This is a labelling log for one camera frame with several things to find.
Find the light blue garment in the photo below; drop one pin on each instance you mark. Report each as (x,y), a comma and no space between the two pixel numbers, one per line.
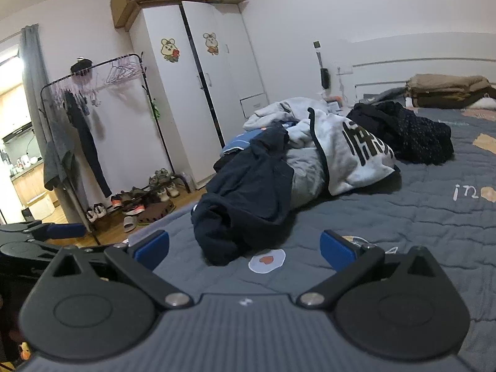
(240,141)

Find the white fleece hoodie dark print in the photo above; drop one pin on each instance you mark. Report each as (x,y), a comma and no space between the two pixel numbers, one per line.
(348,162)

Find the light grey garment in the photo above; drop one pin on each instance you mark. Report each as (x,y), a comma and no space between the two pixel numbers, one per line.
(308,178)

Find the green hanging toy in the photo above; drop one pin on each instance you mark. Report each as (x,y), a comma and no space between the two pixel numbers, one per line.
(155,110)

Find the row of shoes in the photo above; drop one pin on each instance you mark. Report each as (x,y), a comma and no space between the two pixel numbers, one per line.
(135,203)

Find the white pillow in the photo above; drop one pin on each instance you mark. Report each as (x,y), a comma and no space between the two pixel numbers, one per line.
(484,103)

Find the white bin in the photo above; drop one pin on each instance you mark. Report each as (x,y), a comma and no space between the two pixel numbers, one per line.
(42,207)

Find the black dotted knit sweater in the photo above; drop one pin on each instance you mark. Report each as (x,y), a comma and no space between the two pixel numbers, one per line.
(410,135)

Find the grey hanging garment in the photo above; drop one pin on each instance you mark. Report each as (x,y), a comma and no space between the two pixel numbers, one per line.
(56,159)

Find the white wardrobe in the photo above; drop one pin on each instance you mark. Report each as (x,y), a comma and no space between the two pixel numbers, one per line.
(174,104)

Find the cartoon mouse sticker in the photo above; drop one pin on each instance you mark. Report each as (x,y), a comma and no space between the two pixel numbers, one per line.
(169,49)
(211,43)

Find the wooden kitchen cabinet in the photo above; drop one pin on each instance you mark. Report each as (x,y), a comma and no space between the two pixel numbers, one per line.
(29,186)

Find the navy blue shirt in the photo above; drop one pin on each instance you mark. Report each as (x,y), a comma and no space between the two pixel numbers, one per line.
(248,197)

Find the folded brown blankets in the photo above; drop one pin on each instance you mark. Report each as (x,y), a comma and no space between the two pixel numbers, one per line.
(445,87)

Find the grey curtain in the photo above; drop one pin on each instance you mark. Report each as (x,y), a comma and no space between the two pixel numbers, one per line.
(33,85)

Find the black wall-mounted device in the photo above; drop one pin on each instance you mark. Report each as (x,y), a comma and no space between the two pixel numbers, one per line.
(324,78)

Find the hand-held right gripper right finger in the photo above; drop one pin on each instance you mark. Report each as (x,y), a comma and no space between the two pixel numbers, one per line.
(337,252)

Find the bunch of pink hangers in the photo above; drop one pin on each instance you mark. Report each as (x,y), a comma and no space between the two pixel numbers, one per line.
(122,70)

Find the white crumpled garment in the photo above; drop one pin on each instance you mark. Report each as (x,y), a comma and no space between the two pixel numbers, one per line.
(275,110)

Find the black clothes rack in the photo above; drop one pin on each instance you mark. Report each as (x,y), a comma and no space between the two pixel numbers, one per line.
(144,85)

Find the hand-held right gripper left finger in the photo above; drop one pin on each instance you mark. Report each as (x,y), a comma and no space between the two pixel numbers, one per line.
(151,250)

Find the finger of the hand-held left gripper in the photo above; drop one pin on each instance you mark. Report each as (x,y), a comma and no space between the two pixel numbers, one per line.
(66,231)

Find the grey-blue printed quilt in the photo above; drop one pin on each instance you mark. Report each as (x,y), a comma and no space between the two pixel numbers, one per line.
(387,224)

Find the white headboard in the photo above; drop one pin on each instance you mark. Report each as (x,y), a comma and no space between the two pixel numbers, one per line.
(407,50)

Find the black hanging pants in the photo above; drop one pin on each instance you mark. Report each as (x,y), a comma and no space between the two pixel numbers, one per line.
(87,143)

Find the black cap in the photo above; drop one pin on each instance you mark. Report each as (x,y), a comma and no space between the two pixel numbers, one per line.
(81,65)

